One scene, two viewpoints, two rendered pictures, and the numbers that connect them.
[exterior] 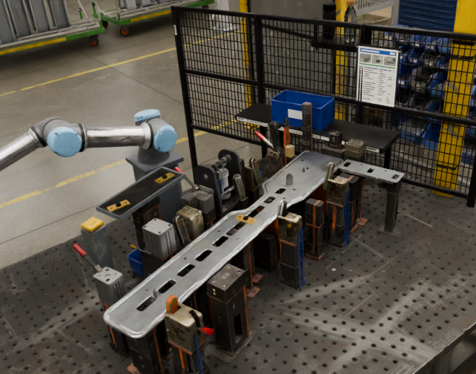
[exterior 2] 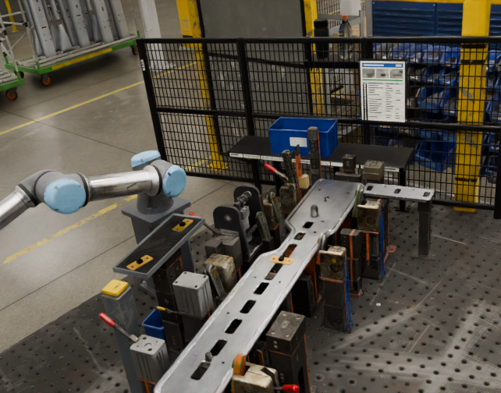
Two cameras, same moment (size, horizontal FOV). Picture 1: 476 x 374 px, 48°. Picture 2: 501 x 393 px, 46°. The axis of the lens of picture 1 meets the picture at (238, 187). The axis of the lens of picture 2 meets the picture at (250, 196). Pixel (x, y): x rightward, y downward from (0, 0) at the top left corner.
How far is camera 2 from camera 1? 0.35 m
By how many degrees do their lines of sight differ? 9
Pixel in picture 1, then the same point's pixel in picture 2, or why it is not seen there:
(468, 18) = (477, 21)
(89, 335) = not seen: outside the picture
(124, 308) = (176, 380)
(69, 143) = (72, 197)
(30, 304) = not seen: outside the picture
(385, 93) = (393, 107)
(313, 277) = (359, 316)
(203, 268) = (253, 321)
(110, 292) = (154, 363)
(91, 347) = not seen: outside the picture
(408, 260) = (454, 283)
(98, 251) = (125, 320)
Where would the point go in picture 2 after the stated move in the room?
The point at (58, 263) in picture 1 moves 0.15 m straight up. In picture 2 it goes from (55, 346) to (44, 316)
